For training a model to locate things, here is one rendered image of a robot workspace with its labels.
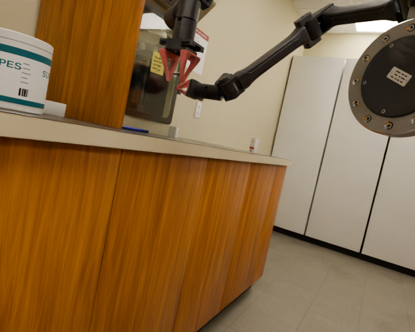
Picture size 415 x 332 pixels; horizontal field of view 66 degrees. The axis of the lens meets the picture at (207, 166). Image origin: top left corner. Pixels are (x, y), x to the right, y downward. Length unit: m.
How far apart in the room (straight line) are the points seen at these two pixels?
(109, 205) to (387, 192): 3.40
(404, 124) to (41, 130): 0.62
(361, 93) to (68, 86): 0.93
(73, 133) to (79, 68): 0.56
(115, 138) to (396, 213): 3.49
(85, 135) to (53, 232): 0.22
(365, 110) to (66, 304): 0.77
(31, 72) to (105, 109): 0.39
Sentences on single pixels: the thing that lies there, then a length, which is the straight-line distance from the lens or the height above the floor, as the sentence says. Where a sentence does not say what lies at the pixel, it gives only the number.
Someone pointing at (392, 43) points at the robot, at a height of 1.19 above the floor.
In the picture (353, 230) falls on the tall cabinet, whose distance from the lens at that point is 3.98.
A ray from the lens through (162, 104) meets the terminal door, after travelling 1.33.
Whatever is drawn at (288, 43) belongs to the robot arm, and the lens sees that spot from 1.27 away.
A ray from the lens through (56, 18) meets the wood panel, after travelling 1.38.
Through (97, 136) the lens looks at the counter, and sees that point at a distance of 0.72.
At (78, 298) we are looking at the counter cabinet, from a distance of 0.89.
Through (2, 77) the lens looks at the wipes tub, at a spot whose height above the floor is 1.00.
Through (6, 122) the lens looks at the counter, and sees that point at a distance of 0.61.
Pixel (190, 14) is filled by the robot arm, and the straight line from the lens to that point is 0.87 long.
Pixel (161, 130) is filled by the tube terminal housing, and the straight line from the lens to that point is 1.37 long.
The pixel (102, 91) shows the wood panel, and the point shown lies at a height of 1.05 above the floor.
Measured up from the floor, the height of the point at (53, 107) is 0.96.
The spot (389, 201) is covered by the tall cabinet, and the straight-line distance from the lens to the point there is 3.94.
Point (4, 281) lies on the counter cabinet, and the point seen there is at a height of 0.62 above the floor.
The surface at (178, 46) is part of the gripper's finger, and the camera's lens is 0.84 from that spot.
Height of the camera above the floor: 0.96
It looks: 5 degrees down
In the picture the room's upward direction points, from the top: 12 degrees clockwise
